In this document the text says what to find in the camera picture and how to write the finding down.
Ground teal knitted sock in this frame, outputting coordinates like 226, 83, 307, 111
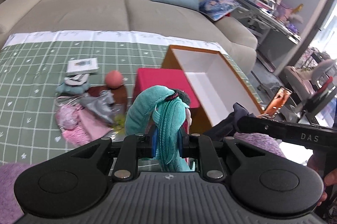
124, 85, 195, 172

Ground white grey sock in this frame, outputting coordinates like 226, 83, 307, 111
64, 74, 89, 86

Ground red box lid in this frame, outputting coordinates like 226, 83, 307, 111
132, 68, 200, 109

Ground smartphone on stand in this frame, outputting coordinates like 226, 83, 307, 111
264, 87, 292, 118

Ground grey shiny cloth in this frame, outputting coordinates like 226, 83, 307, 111
79, 90, 115, 125

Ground person's hand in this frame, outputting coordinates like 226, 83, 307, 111
315, 168, 337, 208

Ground green checkered tablecloth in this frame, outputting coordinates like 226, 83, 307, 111
0, 30, 264, 166

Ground dark red cloth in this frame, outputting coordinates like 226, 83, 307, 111
87, 85, 128, 111

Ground beige fabric sofa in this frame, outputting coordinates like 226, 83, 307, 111
1, 0, 258, 73

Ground pink knitted sock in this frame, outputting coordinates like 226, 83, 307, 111
55, 104, 111, 146

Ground pink ball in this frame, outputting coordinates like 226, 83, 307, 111
104, 70, 123, 89

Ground cluttered grey desk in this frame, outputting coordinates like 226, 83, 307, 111
213, 0, 303, 72

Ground orange cardboard box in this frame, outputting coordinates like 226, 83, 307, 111
162, 45, 264, 134

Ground grey office chair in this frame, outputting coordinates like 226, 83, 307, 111
283, 59, 336, 101

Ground anime print cushion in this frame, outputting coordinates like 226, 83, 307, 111
199, 0, 241, 21

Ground small white card box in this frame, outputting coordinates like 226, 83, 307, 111
66, 58, 99, 76

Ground purple fluffy sleeve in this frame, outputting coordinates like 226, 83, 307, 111
0, 162, 34, 224

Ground pale teal sock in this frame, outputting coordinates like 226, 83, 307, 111
56, 82, 90, 96

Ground dark navy cloth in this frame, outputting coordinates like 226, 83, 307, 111
203, 102, 256, 141

